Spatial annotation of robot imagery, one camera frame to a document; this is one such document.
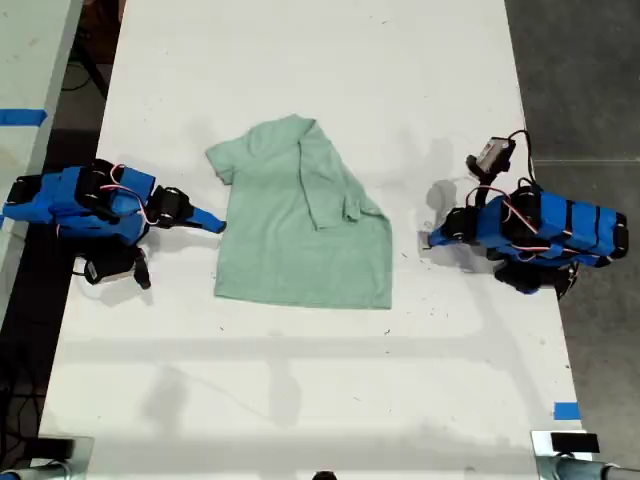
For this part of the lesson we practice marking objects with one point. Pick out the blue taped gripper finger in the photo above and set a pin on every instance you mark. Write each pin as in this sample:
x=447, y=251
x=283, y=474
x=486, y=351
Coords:
x=202, y=226
x=440, y=234
x=440, y=244
x=207, y=219

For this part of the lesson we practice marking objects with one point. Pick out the pale green T-shirt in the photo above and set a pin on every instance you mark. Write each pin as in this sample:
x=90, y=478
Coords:
x=280, y=250

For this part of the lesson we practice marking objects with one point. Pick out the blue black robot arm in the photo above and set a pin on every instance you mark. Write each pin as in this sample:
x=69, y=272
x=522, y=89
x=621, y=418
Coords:
x=575, y=225
x=60, y=200

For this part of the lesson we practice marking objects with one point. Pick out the long blue tape strip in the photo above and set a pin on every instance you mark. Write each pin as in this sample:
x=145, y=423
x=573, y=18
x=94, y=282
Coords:
x=22, y=116

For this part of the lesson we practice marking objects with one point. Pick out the white side table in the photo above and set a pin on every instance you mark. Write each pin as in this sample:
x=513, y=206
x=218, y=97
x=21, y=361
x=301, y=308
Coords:
x=30, y=75

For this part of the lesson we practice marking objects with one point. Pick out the short blue tape strip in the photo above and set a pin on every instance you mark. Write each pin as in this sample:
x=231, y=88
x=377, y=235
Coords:
x=566, y=411

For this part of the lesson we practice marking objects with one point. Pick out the small black box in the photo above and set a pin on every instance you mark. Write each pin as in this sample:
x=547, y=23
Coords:
x=575, y=442

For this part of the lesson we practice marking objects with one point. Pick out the round black object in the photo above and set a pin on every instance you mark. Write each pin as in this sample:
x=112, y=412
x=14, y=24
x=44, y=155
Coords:
x=325, y=475

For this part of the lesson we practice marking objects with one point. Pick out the metal tube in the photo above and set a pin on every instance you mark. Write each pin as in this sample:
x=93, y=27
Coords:
x=35, y=472
x=585, y=470

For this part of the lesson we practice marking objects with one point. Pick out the black camera stalk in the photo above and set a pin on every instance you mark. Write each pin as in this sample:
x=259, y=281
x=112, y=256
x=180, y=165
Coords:
x=142, y=270
x=485, y=187

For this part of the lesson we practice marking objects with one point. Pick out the grey black camera box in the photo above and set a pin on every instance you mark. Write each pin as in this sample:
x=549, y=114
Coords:
x=492, y=154

